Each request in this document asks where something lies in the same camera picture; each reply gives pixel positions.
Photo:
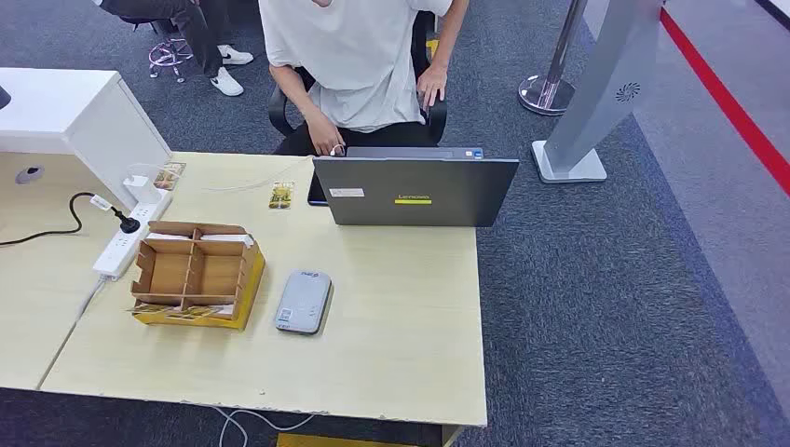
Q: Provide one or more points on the person's right forearm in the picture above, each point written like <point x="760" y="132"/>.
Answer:
<point x="293" y="89"/>

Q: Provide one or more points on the person's left forearm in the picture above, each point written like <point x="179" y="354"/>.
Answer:
<point x="449" y="34"/>

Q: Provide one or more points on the grey kiosk stand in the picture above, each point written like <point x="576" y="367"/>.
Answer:
<point x="602" y="80"/>

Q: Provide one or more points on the chrome stanchion post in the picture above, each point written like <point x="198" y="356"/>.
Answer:
<point x="549" y="89"/>

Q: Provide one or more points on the yellow ID card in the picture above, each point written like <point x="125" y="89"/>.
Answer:
<point x="281" y="195"/>

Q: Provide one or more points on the white cabinet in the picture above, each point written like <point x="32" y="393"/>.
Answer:
<point x="92" y="117"/>

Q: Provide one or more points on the person's right hand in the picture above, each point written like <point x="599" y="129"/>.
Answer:
<point x="324" y="134"/>

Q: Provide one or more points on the black object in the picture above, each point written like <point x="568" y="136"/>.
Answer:
<point x="3" y="97"/>

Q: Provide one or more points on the person's left hand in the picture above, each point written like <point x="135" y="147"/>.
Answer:
<point x="432" y="86"/>

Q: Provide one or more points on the black office chair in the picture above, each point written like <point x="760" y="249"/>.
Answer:
<point x="281" y="112"/>

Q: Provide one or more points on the grey Lenovo laptop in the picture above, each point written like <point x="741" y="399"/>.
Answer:
<point x="419" y="191"/>

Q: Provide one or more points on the picture card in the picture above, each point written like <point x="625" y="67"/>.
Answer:
<point x="170" y="176"/>

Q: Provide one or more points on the yellow box base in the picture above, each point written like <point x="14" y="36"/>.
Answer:
<point x="247" y="296"/>

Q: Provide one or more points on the grey card reader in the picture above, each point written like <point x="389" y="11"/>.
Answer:
<point x="302" y="302"/>

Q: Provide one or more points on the white charger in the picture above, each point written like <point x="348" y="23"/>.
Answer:
<point x="142" y="188"/>

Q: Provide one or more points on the white cards stack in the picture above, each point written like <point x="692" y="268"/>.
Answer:
<point x="222" y="238"/>

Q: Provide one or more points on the black smartphone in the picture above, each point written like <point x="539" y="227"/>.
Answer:
<point x="316" y="194"/>

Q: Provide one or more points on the chrome stool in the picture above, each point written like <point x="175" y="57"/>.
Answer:
<point x="168" y="55"/>

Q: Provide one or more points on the yellow box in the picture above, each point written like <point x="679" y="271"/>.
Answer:
<point x="333" y="442"/>

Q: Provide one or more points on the person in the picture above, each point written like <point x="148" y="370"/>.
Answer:
<point x="185" y="24"/>
<point x="358" y="62"/>

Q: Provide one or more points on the wooden card organizer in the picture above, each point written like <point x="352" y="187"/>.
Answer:
<point x="166" y="274"/>

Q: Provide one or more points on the white power strip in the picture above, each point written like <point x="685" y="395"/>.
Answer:
<point x="123" y="243"/>

